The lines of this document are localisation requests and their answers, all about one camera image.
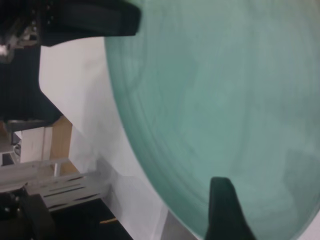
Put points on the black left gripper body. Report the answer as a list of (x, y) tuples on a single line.
[(22, 27)]

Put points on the black machine block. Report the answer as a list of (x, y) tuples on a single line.
[(32, 217)]

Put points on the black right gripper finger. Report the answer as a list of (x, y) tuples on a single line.
[(225, 215)]

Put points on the slotted aluminium frame bracket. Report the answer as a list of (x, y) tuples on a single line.
[(25, 171)]

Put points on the green round plate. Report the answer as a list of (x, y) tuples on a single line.
[(212, 100)]

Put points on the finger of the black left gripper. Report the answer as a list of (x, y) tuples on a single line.
[(95, 20)]

